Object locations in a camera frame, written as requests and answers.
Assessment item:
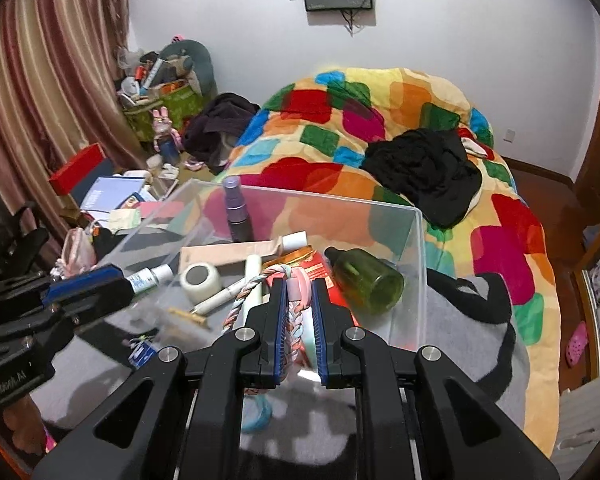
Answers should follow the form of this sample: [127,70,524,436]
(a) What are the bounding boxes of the pink pouch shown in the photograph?
[50,228,97,280]

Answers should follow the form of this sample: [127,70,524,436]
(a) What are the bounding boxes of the striped pink curtain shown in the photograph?
[0,0,145,240]

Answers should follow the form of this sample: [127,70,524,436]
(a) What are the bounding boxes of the wall socket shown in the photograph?
[504,129,516,143]

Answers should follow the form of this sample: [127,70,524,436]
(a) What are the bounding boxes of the clear plastic storage box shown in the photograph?
[102,180,427,350]

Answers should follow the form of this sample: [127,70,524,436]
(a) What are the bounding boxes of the beige cosmetic tube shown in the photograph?
[178,231,309,272]

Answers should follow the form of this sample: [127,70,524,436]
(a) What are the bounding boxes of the black clothes on bed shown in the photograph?
[361,128,482,229]

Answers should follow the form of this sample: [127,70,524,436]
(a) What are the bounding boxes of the green storage basket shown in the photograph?
[123,86,210,143]

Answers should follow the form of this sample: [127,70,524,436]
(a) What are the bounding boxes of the pink slipper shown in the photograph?
[565,321,588,367]

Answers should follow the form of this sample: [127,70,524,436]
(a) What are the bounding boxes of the white marker pen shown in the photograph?
[126,264,174,296]

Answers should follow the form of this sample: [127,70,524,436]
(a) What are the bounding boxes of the green glass bottle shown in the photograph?
[325,247,404,315]

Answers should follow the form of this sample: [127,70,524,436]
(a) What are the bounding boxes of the red paper packet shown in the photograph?
[262,245,339,369]

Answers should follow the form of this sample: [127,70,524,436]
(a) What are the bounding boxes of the red box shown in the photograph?
[48,143,106,196]

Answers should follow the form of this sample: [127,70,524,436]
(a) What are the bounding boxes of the blue white book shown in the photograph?
[80,177,145,212]

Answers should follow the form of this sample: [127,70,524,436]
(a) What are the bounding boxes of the dark purple clothes pile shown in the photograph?
[182,92,260,176]

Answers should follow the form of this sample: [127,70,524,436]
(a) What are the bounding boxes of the braided pastel rope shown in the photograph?
[221,263,311,396]

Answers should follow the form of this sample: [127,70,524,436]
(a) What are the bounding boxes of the person's left hand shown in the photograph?
[3,396,47,455]

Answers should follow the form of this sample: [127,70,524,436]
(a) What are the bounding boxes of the purple spray bottle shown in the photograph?
[222,176,254,243]

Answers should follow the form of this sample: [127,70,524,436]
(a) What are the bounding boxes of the colourful patchwork duvet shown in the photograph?
[227,68,560,452]

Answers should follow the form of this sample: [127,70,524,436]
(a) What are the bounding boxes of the pink rabbit doll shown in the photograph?
[151,106,182,166]

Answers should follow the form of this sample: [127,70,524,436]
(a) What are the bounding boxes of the white tape roll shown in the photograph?
[180,262,222,306]

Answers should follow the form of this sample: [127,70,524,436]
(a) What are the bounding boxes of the grey green plush cushion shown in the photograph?
[159,39,215,96]

